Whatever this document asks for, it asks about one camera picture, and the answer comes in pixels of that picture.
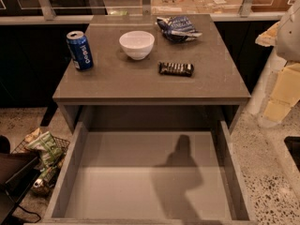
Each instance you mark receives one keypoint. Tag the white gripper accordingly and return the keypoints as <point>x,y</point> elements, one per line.
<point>289,37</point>

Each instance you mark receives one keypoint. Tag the cardboard box left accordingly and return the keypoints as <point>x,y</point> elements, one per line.
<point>173,7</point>

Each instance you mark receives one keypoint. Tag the dark chair seat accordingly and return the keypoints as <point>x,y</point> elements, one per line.
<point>17,172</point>

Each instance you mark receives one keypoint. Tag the metal can in basket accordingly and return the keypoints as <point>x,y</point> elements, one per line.
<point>40,187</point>

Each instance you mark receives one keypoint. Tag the black wire basket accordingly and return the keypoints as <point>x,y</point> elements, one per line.
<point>50,175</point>

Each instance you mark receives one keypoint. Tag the dark wrapped candy bar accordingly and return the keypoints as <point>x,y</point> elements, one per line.
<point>176,69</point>

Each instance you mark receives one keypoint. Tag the grey railing frame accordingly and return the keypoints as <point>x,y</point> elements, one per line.
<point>82,11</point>

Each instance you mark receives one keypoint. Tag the blue chip bag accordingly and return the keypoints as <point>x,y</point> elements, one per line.
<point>178,28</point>

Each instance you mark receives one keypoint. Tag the green snack bag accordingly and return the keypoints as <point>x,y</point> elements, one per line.
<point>47,148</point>

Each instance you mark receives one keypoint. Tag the white ceramic bowl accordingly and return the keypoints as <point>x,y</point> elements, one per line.
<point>137,44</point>

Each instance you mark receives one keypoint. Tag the open grey top drawer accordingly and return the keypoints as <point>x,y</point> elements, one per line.
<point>168,177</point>

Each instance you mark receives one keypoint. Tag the blue Pepsi can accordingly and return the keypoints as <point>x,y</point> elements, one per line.
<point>80,51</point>

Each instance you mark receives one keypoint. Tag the grey drawer cabinet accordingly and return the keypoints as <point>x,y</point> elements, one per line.
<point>116,79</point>

